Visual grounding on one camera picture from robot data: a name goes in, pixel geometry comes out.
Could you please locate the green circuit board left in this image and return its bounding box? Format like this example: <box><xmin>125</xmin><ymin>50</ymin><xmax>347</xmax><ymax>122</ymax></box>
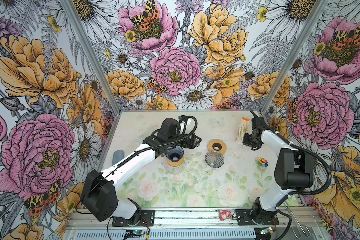
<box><xmin>124</xmin><ymin>230</ymin><xmax>147</xmax><ymax>239</ymax></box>

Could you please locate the blue glass dripper cone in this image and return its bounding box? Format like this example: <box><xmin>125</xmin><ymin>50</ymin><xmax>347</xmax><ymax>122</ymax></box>
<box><xmin>166</xmin><ymin>146</ymin><xmax>184</xmax><ymax>163</ymax></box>

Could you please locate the colourful small toy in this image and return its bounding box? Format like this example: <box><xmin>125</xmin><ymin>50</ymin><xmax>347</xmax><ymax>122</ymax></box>
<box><xmin>256</xmin><ymin>157</ymin><xmax>268</xmax><ymax>168</ymax></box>

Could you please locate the pink toy on rail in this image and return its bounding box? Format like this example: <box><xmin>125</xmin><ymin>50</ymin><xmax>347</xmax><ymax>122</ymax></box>
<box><xmin>220</xmin><ymin>210</ymin><xmax>232</xmax><ymax>221</ymax></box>

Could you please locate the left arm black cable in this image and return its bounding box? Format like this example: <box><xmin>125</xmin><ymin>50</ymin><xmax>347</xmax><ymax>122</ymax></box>
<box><xmin>74</xmin><ymin>115</ymin><xmax>199</xmax><ymax>214</ymax></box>

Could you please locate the coffee filter pack orange top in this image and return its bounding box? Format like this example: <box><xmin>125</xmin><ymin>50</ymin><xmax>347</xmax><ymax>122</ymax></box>
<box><xmin>236</xmin><ymin>117</ymin><xmax>251</xmax><ymax>144</ymax></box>

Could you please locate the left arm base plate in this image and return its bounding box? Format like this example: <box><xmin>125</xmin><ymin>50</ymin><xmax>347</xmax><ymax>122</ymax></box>
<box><xmin>111</xmin><ymin>209</ymin><xmax>155</xmax><ymax>227</ymax></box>

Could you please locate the grey blue oval pad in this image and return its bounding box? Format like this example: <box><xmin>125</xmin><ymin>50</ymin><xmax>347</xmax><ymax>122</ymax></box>
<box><xmin>112</xmin><ymin>150</ymin><xmax>125</xmax><ymax>165</ymax></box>

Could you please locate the green circuit board right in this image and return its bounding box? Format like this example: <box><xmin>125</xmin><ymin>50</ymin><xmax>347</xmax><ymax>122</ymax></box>
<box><xmin>259</xmin><ymin>227</ymin><xmax>274</xmax><ymax>235</ymax></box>

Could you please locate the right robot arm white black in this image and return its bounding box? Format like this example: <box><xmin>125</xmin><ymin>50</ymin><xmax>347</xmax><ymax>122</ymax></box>
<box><xmin>243</xmin><ymin>110</ymin><xmax>313</xmax><ymax>225</ymax></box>

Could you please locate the grey glass dripper cone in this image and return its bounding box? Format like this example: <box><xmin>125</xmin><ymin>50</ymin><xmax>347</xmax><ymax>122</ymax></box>
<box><xmin>205</xmin><ymin>151</ymin><xmax>225</xmax><ymax>169</ymax></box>

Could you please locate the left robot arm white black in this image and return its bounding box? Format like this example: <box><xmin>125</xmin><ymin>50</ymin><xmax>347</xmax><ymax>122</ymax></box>
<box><xmin>79</xmin><ymin>115</ymin><xmax>202</xmax><ymax>225</ymax></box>

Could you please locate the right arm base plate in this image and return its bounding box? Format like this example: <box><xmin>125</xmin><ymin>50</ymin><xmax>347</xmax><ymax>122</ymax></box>
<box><xmin>235</xmin><ymin>209</ymin><xmax>280</xmax><ymax>226</ymax></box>

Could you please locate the wooden dripper ring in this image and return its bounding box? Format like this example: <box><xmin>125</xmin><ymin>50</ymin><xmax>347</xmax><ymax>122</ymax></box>
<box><xmin>166</xmin><ymin>155</ymin><xmax>185</xmax><ymax>168</ymax></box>
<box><xmin>207</xmin><ymin>138</ymin><xmax>228</xmax><ymax>156</ymax></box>

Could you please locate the metal wire hook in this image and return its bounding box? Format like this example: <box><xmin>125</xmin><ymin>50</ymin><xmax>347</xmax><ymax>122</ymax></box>
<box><xmin>285</xmin><ymin>204</ymin><xmax>312</xmax><ymax>240</ymax></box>

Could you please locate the green circuit board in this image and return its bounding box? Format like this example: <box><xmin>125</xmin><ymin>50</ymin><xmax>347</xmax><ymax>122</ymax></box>
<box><xmin>124</xmin><ymin>230</ymin><xmax>147</xmax><ymax>239</ymax></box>
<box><xmin>259</xmin><ymin>227</ymin><xmax>274</xmax><ymax>235</ymax></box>

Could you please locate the aluminium front rail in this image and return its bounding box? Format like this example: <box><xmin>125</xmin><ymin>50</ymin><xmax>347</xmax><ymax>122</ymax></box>
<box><xmin>64</xmin><ymin>207</ymin><xmax>330</xmax><ymax>240</ymax></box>

